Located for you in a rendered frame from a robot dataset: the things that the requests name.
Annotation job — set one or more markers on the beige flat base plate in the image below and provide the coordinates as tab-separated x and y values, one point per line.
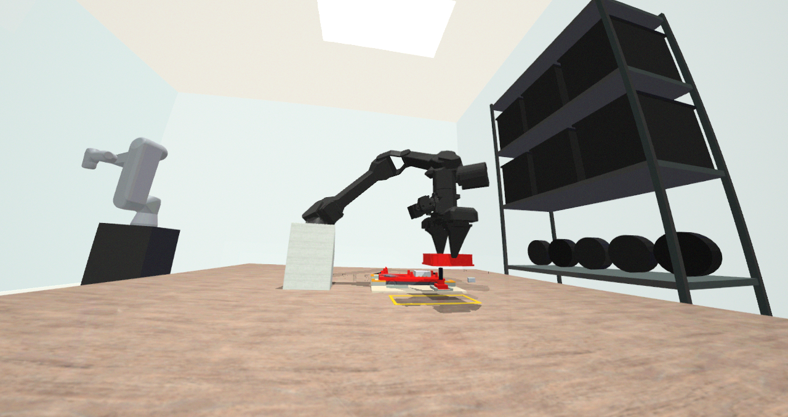
379	286

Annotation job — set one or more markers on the red plastic shell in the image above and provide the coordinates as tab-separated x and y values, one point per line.
445	260

